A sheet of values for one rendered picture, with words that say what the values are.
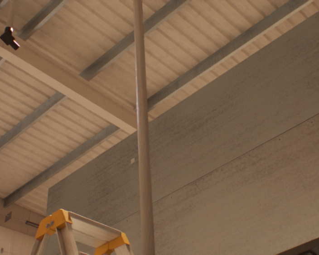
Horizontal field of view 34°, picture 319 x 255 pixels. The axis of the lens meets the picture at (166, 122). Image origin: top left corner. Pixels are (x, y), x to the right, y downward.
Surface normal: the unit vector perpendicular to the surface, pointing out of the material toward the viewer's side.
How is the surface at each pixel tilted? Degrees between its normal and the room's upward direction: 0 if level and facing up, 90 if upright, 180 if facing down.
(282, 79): 90
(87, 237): 180
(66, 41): 177
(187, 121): 90
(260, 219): 90
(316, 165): 90
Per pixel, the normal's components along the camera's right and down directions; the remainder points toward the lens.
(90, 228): 0.06, 0.79
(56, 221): -0.69, -0.41
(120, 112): 0.72, -0.46
